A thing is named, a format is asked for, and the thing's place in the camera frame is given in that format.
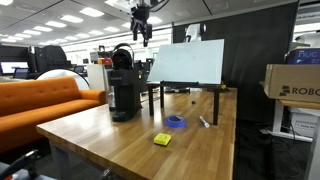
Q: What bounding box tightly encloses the yellow square block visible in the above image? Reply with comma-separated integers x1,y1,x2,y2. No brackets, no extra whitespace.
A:
153,132,173,147

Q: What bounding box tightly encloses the blue printed box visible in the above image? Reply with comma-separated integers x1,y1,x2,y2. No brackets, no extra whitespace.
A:
285,47,320,65

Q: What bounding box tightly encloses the white whiteboard panel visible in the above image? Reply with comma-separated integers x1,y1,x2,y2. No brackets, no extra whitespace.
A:
146,38,226,86

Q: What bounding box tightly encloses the black curtain backdrop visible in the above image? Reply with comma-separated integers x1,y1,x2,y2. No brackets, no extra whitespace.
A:
171,1,300,123

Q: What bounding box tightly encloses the black whiteboard stand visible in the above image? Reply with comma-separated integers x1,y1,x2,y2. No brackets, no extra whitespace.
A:
145,80,224,127

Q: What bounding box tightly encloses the white marker pen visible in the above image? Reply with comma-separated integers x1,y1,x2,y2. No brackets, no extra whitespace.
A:
198,115,211,129

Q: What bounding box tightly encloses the orange sofa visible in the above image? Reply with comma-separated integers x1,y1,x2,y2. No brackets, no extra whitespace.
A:
0,75,107,155

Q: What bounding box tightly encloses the black Keurig coffee maker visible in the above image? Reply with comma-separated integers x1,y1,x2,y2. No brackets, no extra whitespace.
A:
107,42,143,123

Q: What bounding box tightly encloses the printed cardboard box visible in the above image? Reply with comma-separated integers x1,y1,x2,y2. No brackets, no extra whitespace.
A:
263,63,320,103

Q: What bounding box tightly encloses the blue tape roll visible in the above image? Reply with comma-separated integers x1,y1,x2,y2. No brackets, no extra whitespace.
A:
165,114,187,129

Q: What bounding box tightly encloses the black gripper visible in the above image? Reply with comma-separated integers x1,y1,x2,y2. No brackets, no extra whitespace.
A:
129,4,154,48

